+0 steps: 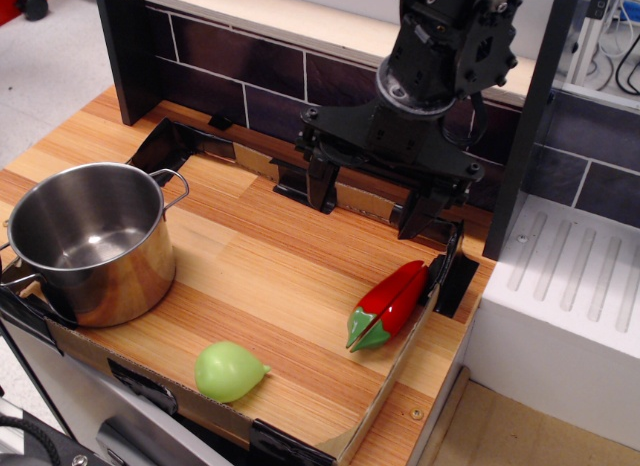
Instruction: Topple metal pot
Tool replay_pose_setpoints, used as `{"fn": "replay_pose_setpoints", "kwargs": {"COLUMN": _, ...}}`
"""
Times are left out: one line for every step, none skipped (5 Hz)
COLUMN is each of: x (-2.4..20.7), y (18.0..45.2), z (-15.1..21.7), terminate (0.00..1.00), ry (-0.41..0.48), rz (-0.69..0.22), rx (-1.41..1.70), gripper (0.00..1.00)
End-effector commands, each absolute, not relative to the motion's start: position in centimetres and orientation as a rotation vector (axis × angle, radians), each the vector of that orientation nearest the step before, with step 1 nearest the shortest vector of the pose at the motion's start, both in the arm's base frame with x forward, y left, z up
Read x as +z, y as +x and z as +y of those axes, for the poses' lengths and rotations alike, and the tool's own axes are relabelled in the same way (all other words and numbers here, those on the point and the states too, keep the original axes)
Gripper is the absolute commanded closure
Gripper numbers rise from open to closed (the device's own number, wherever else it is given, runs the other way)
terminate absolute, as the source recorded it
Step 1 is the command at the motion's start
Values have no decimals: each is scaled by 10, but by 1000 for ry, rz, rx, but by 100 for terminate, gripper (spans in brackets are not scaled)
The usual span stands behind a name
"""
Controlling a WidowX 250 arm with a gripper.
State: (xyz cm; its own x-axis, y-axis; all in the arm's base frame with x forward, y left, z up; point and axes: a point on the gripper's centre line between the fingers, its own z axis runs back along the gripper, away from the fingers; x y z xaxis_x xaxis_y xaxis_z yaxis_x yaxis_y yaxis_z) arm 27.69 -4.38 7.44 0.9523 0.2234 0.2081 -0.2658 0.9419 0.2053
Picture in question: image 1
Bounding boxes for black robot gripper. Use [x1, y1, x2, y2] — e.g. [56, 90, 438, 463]
[296, 100, 485, 240]

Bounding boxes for stainless steel pot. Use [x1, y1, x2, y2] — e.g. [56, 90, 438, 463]
[6, 162, 176, 327]

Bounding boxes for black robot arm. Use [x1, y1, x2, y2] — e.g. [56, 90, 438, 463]
[296, 0, 523, 239]

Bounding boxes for cardboard fence with black tape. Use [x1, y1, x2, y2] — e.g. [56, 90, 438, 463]
[4, 145, 485, 465]

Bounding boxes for red toy chili pepper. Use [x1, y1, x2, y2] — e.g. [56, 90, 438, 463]
[346, 260, 429, 352]

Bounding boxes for light wooden shelf board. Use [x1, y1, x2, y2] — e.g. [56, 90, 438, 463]
[107, 0, 537, 107]

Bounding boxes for white toy sink drainboard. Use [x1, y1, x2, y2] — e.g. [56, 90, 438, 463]
[464, 196, 639, 448]

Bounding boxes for green toy pear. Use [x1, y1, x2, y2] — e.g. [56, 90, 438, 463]
[194, 341, 271, 403]

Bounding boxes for black caster wheel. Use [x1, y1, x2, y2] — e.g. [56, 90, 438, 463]
[16, 0, 49, 21]

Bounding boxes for dark grey shelf post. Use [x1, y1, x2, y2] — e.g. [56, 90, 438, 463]
[483, 0, 579, 260]

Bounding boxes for black cables in background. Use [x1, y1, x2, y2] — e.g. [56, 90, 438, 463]
[584, 0, 640, 95]

